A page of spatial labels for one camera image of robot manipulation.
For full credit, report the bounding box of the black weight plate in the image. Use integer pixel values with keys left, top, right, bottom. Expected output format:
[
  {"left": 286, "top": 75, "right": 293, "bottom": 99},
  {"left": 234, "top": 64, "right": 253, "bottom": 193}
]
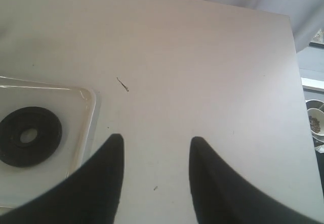
[{"left": 1, "top": 106, "right": 62, "bottom": 168}]

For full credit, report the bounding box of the grey metal bowl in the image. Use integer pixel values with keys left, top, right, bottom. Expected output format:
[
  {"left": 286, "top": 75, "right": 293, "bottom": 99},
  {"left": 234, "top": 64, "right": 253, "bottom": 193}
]
[{"left": 306, "top": 99, "right": 324, "bottom": 112}]

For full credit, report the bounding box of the white rectangular plastic tray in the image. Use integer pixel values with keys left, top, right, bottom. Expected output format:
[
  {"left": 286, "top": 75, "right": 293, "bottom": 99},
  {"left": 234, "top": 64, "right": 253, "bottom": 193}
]
[{"left": 1, "top": 77, "right": 96, "bottom": 209}]

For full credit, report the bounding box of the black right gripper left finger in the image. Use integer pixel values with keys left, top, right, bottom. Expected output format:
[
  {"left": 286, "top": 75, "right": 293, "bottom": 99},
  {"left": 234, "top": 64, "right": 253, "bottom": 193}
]
[{"left": 1, "top": 134, "right": 124, "bottom": 223}]

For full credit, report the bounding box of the white bowl with grains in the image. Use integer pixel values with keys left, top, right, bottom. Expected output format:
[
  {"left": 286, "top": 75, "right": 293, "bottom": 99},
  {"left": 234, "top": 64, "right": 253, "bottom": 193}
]
[{"left": 307, "top": 108, "right": 323, "bottom": 136}]

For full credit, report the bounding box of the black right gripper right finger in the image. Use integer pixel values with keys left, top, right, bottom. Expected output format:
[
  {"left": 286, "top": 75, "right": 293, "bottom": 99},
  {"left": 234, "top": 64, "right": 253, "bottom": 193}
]
[{"left": 189, "top": 136, "right": 317, "bottom": 223}]

